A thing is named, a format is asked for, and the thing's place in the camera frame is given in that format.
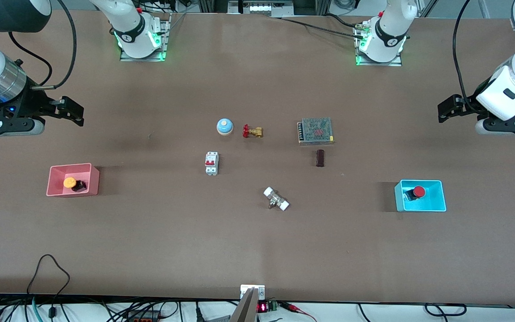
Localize yellow push button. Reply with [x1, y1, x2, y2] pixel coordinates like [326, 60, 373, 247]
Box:
[63, 177, 88, 193]

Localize red push button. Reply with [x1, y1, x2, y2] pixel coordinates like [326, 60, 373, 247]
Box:
[403, 186, 426, 201]

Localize pink plastic bin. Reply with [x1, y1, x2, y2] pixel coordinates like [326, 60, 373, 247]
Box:
[46, 163, 100, 198]

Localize cyan plastic bin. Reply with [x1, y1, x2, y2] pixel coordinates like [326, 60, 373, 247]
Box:
[394, 179, 447, 213]

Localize metal mesh power supply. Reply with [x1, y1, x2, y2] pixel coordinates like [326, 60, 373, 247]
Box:
[296, 117, 335, 146]

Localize metal valve white caps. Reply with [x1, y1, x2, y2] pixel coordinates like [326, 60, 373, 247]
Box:
[263, 186, 290, 212]

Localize black box orange connectors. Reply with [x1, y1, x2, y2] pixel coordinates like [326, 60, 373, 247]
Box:
[126, 310, 162, 322]

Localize red clip lead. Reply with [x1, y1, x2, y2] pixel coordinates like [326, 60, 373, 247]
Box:
[280, 301, 317, 322]

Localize grey metal bar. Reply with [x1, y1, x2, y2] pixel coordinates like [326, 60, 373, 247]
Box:
[229, 288, 258, 322]

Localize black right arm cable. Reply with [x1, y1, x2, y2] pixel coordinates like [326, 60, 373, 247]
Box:
[8, 0, 78, 90]

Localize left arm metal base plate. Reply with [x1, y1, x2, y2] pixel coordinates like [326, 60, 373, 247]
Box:
[355, 21, 403, 68]

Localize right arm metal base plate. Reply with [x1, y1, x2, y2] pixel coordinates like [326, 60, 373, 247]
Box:
[119, 13, 171, 62]

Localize black table cable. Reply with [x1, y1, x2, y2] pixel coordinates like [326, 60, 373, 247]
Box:
[270, 16, 365, 39]
[324, 13, 370, 29]

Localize white circuit breaker red switch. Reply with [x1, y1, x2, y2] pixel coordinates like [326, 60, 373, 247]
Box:
[204, 151, 220, 176]

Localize black looped cable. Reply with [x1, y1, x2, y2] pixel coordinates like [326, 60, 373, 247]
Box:
[26, 254, 71, 319]

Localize black coiled cable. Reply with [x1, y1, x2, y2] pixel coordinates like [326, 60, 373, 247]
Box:
[424, 303, 468, 318]

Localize teal cable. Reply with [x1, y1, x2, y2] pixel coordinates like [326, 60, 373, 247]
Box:
[31, 296, 44, 322]

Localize aluminium frame with white device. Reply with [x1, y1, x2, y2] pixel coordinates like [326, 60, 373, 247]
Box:
[197, 0, 332, 18]

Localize white metal bracket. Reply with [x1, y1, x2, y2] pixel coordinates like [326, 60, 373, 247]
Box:
[240, 284, 266, 301]

